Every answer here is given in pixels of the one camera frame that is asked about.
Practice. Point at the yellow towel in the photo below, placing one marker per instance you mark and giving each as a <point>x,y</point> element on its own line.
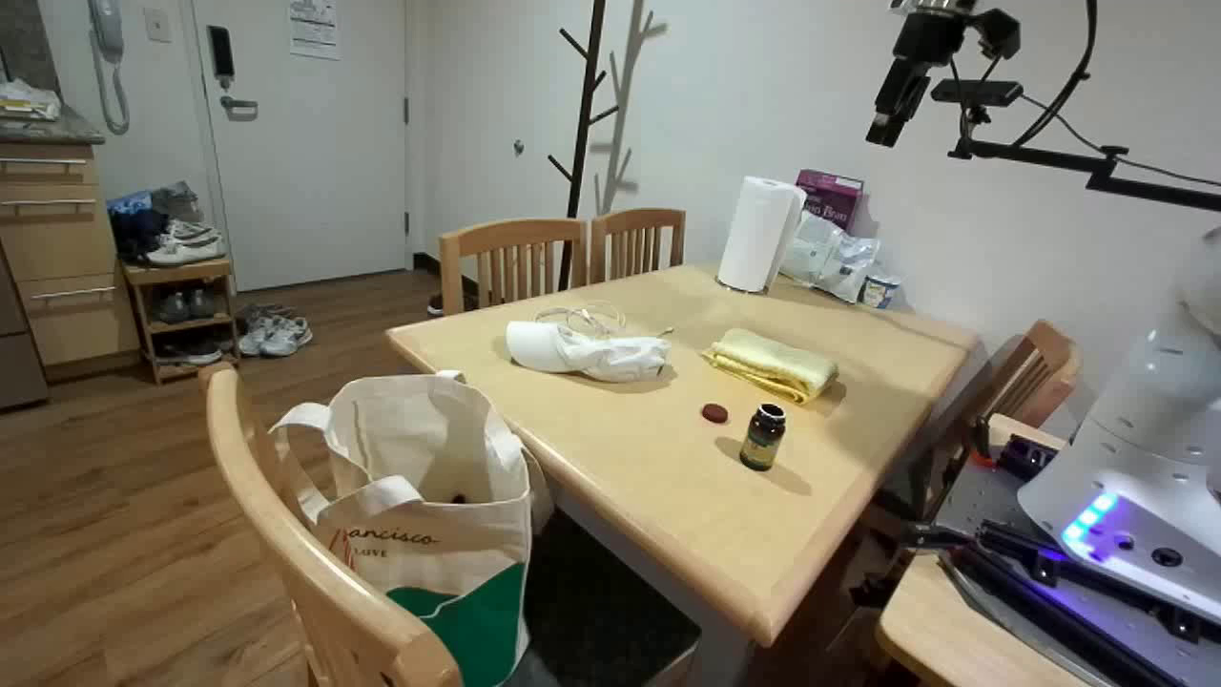
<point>774,366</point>

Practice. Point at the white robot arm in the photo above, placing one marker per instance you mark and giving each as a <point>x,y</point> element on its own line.
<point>1135,489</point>

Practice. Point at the white paper towel roll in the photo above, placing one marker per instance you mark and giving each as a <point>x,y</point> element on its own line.
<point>761,221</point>

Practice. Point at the white crumpled cloth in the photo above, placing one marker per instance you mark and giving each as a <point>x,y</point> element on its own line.
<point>560,348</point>

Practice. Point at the far right wooden chair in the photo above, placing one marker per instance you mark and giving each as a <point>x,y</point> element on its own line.
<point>635,243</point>

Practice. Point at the wooden chair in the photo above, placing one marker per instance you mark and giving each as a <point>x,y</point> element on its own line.
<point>353,630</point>
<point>635,243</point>
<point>1028,378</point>
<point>509,261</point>

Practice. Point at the dark red bottle cap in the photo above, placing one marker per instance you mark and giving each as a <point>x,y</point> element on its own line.
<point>715,415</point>

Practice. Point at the far left wooden chair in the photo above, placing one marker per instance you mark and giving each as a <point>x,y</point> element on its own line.
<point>509,261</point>

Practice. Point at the dark glass bottle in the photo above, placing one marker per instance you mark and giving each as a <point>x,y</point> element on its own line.
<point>766,434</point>

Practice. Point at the plastic bag with items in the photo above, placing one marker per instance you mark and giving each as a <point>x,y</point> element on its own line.
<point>828,261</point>

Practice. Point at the canvas tote bag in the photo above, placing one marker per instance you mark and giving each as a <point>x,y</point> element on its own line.
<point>435,504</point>

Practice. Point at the purple box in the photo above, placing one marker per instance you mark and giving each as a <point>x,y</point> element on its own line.
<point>828,196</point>

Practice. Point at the black coat rack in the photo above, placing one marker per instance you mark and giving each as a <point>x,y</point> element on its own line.
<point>594,74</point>

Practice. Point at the white sneakers on floor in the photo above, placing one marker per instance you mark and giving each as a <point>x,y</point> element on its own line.
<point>273,336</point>

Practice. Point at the near wooden chair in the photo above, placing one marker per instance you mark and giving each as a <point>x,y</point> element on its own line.
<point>353,630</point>

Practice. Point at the white door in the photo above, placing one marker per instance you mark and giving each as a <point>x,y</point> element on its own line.
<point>306,109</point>

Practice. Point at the right side wooden chair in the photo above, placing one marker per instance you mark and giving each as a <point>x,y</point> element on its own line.
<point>1028,378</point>

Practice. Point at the wooden shoe shelf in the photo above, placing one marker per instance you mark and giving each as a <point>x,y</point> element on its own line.
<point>186,313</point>

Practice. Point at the wooden side table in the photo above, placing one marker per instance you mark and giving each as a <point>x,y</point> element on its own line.
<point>936,634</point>

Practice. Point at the wooden cabinet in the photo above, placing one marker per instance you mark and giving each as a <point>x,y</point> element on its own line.
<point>59,259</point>

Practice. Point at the black camera on mount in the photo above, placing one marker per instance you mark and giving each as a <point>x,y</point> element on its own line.
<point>928,39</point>

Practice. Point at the wall phone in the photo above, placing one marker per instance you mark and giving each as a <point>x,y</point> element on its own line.
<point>109,64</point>

